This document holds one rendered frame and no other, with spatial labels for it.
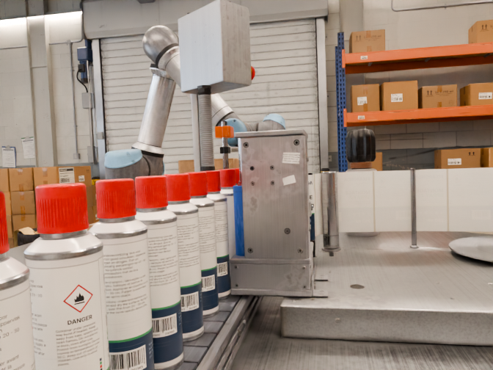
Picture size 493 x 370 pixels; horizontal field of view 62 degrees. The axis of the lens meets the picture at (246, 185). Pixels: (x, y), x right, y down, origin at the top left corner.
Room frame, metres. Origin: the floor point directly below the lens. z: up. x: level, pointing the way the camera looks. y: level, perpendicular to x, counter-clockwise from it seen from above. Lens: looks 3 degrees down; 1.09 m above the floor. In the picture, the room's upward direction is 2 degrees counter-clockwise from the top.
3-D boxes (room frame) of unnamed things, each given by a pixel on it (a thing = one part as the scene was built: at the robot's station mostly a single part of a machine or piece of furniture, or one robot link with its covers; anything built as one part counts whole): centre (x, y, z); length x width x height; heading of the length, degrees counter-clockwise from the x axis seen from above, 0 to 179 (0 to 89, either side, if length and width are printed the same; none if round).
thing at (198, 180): (0.58, 0.07, 0.98); 0.05 x 0.05 x 0.20
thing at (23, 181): (4.90, 2.34, 0.57); 1.20 x 0.85 x 1.14; 173
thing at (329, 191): (0.96, -0.20, 0.97); 0.05 x 0.05 x 0.19
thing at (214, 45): (1.05, 0.07, 1.38); 0.17 x 0.10 x 0.19; 44
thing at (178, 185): (0.51, 0.09, 0.98); 0.05 x 0.05 x 0.20
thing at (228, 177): (0.77, 0.04, 0.98); 0.05 x 0.05 x 0.20
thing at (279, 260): (0.70, -0.04, 1.01); 0.14 x 0.13 x 0.26; 169
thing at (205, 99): (1.00, 0.09, 1.18); 0.04 x 0.04 x 0.21
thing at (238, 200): (0.68, 0.01, 0.98); 0.03 x 0.03 x 0.16
